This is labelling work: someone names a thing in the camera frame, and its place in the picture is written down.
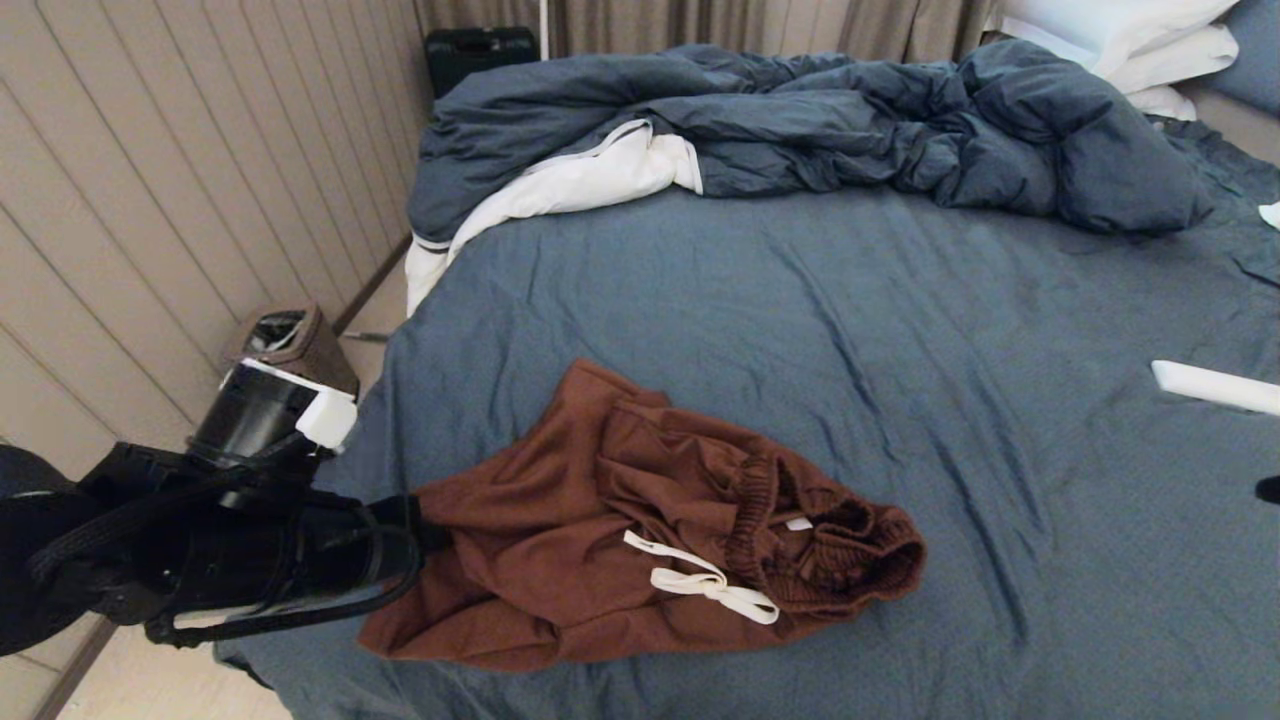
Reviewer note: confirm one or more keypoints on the crumpled blue duvet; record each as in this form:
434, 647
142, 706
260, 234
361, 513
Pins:
800, 112

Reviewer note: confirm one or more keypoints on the brown elastic-waist shorts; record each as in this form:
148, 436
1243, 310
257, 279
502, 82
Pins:
600, 540

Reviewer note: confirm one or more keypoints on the blue bed sheet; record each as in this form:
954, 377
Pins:
900, 350

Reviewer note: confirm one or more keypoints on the beige curtain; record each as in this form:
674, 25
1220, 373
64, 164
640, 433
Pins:
700, 22

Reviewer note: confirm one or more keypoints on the white vertical pole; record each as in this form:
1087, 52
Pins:
544, 25

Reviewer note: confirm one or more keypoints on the bin liner bag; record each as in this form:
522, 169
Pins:
275, 332

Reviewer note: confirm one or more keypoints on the black suitcase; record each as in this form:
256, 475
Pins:
480, 55

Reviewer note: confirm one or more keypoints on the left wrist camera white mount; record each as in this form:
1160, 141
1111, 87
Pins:
265, 410

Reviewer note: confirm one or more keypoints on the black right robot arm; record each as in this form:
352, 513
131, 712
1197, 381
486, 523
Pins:
1270, 489

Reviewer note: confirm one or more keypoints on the white flat box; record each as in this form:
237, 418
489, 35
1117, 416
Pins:
1215, 387

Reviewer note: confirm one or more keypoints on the white paper scrap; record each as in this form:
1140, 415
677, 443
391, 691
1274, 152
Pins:
1272, 214

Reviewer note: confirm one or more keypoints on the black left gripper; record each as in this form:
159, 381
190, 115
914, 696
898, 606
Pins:
250, 550

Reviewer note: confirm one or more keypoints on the brown square trash bin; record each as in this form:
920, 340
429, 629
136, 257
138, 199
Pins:
310, 350

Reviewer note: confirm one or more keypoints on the blue pillow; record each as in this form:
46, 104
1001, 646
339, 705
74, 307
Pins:
1255, 45

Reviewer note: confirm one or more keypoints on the large white pillow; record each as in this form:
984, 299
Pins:
1100, 22

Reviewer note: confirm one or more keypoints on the white duvet lining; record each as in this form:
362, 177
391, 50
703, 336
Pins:
580, 180

